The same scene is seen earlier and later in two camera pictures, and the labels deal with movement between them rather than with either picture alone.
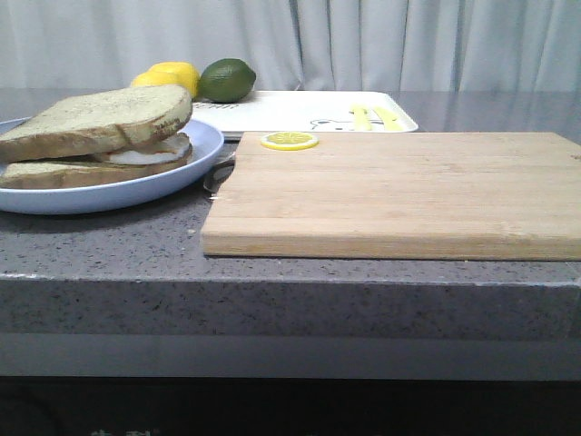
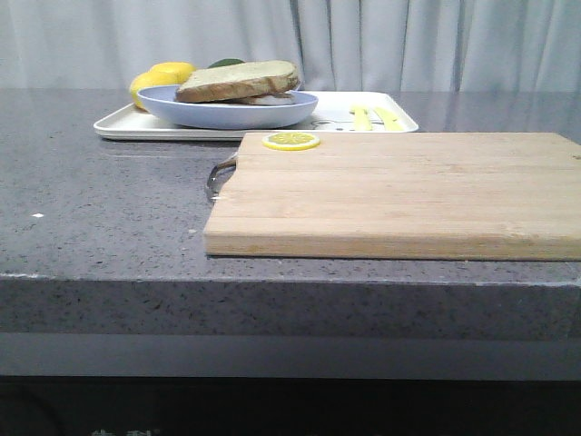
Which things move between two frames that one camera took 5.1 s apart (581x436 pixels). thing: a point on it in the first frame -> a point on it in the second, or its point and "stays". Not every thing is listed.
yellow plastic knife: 390,121 stays
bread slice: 100,124 -> 239,81
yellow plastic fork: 361,122 stays
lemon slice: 289,141 stays
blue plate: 206,146 -> 162,103
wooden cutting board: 432,195 stays
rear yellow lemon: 171,73 stays
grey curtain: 298,44 stays
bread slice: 51,173 -> 243,100
